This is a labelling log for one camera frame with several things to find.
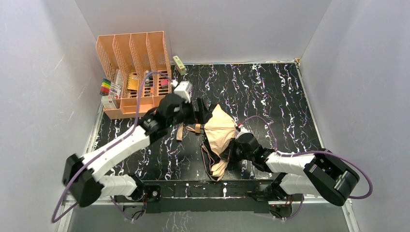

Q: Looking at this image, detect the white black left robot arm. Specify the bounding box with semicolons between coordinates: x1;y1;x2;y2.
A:
62;93;216;207

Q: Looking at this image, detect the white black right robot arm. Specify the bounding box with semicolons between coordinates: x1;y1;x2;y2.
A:
222;132;360;206

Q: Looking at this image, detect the pink eraser in organizer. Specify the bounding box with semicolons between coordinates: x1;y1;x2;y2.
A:
160;79;169;89

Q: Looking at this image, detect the green white small box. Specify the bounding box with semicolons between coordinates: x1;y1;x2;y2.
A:
173;56;186;75

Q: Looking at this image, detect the yellow notebook in organizer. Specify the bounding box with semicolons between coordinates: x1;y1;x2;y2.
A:
127;72;139;91

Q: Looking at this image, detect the small white cardboard box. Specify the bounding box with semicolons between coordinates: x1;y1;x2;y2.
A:
101;95;119;110

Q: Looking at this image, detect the peach plastic desk organizer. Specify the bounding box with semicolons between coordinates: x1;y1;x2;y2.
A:
96;31;172;119

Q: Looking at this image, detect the colourful marker pen set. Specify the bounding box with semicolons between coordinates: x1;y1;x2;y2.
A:
100;78;112;96

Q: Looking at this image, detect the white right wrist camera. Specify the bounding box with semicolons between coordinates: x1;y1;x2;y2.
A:
237;125;249;136

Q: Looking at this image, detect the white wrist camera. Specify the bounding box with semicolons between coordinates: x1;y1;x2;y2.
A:
174;81;192;103
237;125;249;136

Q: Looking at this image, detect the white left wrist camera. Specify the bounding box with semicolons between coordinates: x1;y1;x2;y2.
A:
174;81;192;103

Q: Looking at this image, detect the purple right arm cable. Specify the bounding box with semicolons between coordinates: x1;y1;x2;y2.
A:
237;115;374;221

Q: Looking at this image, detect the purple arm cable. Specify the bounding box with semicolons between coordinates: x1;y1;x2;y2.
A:
237;115;374;221
51;71;178;224

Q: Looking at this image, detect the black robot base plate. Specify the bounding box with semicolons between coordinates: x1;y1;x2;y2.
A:
115;180;302;217

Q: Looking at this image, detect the aluminium table edge rail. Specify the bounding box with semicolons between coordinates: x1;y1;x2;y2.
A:
62;62;360;214

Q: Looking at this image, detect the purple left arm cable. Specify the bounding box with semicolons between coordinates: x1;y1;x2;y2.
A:
51;71;178;224

